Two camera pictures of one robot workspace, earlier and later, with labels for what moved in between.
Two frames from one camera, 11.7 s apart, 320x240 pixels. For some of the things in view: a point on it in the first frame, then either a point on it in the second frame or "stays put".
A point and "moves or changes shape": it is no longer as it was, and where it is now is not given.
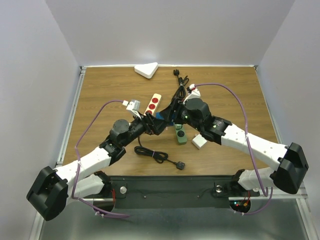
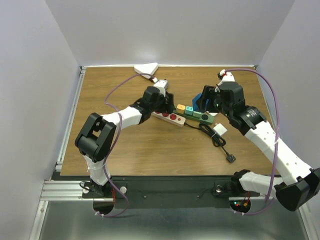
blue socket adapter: [158, 116] moves or changes shape
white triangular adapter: [147, 70] stays put
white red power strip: [153, 104] moves or changes shape
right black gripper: [167, 113] → [208, 93]
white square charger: [199, 141] moves or changes shape
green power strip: [180, 134] moves or changes shape
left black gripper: [151, 124] → [166, 107]
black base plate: [172, 191] stays put
